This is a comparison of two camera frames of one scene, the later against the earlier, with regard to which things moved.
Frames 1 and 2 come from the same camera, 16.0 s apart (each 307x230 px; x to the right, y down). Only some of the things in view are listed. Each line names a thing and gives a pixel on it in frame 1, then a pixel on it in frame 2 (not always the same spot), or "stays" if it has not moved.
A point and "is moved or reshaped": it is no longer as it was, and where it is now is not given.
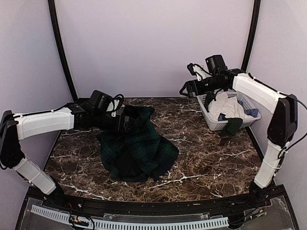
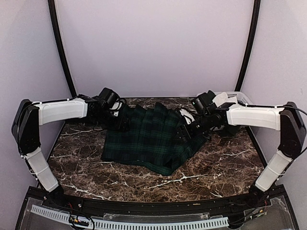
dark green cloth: (232, 126) stays
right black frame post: (251, 35) stays
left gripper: (124, 129) stays
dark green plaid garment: (139, 154) is moved or reshaped
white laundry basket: (213, 123) is moved or reshaped
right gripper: (198, 91) to (182, 129)
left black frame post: (52, 7) stays
